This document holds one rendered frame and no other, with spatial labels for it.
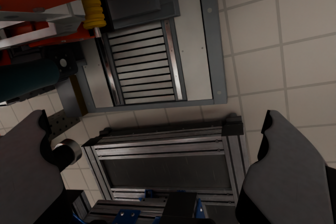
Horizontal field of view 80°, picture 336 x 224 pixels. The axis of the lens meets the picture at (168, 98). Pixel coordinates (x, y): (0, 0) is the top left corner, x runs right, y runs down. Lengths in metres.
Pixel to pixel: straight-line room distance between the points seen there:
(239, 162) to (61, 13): 0.84
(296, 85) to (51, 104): 1.45
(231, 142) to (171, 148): 0.27
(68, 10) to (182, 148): 0.77
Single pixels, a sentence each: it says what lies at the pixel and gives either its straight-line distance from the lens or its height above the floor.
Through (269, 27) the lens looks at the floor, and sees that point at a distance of 1.00.
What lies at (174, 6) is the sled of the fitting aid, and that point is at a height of 0.17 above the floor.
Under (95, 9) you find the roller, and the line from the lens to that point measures 0.57.
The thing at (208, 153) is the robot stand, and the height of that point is 0.23.
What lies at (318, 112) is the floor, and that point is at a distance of 1.14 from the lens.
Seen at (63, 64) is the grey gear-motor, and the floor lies 0.32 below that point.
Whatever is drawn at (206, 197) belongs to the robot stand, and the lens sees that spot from 1.10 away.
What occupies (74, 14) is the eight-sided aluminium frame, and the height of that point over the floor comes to 0.76.
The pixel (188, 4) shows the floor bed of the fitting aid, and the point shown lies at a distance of 0.93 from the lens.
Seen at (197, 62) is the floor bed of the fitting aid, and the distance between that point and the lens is 0.94.
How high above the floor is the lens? 0.99
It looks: 64 degrees down
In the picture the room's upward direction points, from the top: 139 degrees counter-clockwise
